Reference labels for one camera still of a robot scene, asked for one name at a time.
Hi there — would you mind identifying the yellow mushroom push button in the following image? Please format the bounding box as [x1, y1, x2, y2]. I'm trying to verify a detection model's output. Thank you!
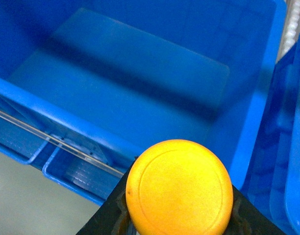
[125, 140, 233, 235]

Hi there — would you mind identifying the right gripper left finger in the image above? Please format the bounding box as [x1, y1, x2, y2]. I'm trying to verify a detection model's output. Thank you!
[77, 167, 137, 235]

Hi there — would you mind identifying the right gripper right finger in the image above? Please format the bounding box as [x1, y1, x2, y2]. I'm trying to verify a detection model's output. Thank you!
[223, 185, 285, 235]

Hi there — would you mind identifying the blue plastic crate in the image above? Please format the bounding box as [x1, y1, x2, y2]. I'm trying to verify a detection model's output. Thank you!
[243, 35, 300, 235]
[0, 0, 288, 206]

